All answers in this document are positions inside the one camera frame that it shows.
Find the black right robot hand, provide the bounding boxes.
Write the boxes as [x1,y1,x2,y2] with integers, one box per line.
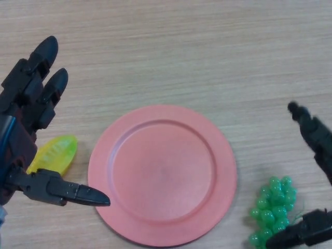
[266,101,332,249]

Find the pink round plate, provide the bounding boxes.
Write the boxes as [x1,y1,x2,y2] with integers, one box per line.
[87,104,238,246]

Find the yellow plastic starfruit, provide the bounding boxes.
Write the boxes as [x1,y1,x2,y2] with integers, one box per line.
[26,134,78,176]

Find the green plastic grape bunch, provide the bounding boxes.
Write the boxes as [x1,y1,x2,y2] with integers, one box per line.
[248,175,306,249]

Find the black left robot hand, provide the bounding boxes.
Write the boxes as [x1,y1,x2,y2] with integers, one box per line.
[0,35,112,208]

